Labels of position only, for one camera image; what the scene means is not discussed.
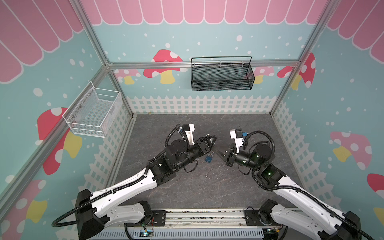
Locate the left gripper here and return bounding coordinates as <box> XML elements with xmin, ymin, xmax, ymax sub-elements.
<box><xmin>174</xmin><ymin>135</ymin><xmax>218</xmax><ymax>171</ymax></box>

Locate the blue padlock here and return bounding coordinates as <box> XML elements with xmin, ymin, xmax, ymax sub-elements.
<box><xmin>205</xmin><ymin>154</ymin><xmax>213</xmax><ymax>163</ymax></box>

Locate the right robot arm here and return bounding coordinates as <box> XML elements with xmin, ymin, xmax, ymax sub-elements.
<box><xmin>213</xmin><ymin>129</ymin><xmax>372</xmax><ymax>240</ymax></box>

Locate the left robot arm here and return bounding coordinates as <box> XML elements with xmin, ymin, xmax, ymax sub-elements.
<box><xmin>51</xmin><ymin>125</ymin><xmax>217</xmax><ymax>240</ymax></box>

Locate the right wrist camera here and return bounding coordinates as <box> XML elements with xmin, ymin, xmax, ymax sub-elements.
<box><xmin>230</xmin><ymin>129</ymin><xmax>248</xmax><ymax>153</ymax></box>

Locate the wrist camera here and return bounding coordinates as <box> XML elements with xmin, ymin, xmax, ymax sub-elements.
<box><xmin>179</xmin><ymin>124</ymin><xmax>195</xmax><ymax>146</ymax></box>
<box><xmin>230</xmin><ymin>129</ymin><xmax>248</xmax><ymax>153</ymax></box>

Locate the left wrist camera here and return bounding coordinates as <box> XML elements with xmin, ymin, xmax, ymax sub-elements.
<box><xmin>179</xmin><ymin>124</ymin><xmax>195</xmax><ymax>146</ymax></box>

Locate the black wire basket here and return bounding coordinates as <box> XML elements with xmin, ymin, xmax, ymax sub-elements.
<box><xmin>191</xmin><ymin>56</ymin><xmax>255</xmax><ymax>92</ymax></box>

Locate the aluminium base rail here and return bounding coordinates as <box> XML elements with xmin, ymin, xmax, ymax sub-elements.
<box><xmin>86</xmin><ymin>208</ymin><xmax>319</xmax><ymax>240</ymax></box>

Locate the white wire basket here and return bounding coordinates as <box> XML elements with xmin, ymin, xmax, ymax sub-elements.
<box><xmin>63</xmin><ymin>82</ymin><xmax>123</xmax><ymax>138</ymax></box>

